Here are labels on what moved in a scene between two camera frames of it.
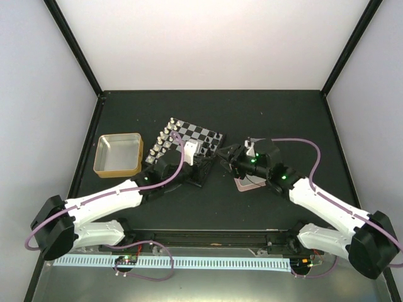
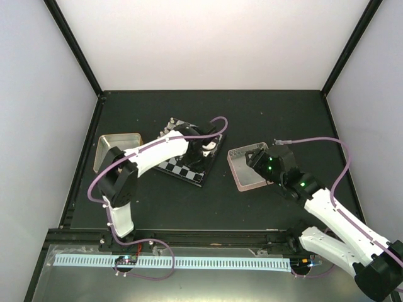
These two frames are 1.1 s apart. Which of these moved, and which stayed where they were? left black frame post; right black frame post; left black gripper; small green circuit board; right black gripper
Moved: left black gripper; right black gripper
Stayed: left black frame post; right black frame post; small green circuit board
